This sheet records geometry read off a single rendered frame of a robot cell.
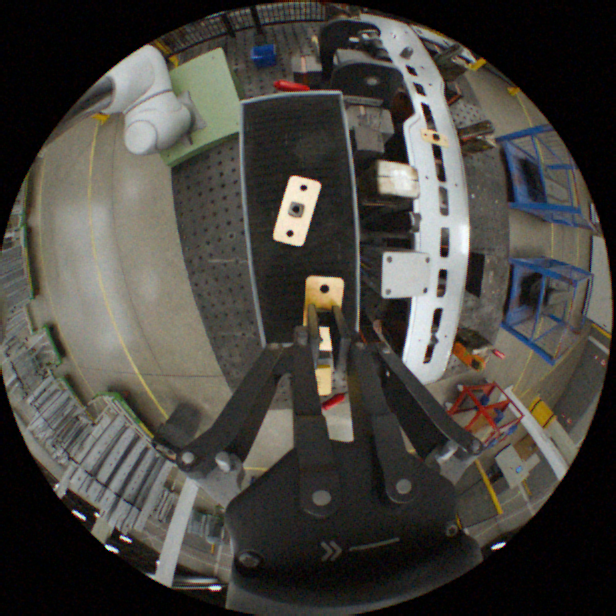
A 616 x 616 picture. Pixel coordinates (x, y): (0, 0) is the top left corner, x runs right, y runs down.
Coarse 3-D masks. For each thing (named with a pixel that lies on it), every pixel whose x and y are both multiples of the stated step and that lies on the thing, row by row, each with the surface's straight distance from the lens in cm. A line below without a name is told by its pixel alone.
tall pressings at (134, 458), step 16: (112, 432) 396; (128, 432) 410; (96, 448) 389; (112, 448) 407; (128, 448) 440; (144, 448) 459; (80, 464) 393; (96, 464) 423; (112, 464) 405; (128, 464) 419; (144, 464) 436; (160, 464) 457; (80, 480) 399; (112, 480) 418; (128, 480) 434; (144, 480) 471; (160, 480) 433; (96, 496) 414; (112, 496) 425; (128, 496) 435; (144, 496) 451; (112, 512) 442; (128, 512) 452; (144, 512) 433; (112, 528) 451; (128, 528) 460
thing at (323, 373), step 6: (318, 366) 32; (324, 366) 32; (318, 372) 32; (324, 372) 32; (330, 372) 32; (318, 378) 33; (324, 378) 33; (330, 378) 33; (318, 384) 34; (324, 384) 34; (330, 384) 34; (324, 390) 35; (330, 390) 35
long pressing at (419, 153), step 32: (384, 32) 91; (416, 64) 79; (416, 96) 65; (416, 128) 57; (448, 128) 64; (416, 160) 52; (448, 160) 58; (448, 192) 55; (448, 224) 53; (448, 256) 53; (448, 288) 55; (416, 320) 52; (448, 320) 59; (416, 352) 58; (448, 352) 66
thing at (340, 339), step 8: (336, 312) 18; (336, 320) 17; (336, 328) 16; (344, 328) 15; (336, 336) 16; (344, 336) 14; (336, 344) 16; (344, 344) 14; (336, 352) 16; (344, 352) 15; (336, 360) 15; (344, 360) 15; (336, 368) 15; (344, 368) 16
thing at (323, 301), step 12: (312, 276) 20; (312, 288) 20; (336, 288) 20; (312, 300) 20; (324, 300) 20; (336, 300) 21; (324, 312) 20; (324, 324) 20; (324, 336) 22; (324, 348) 23
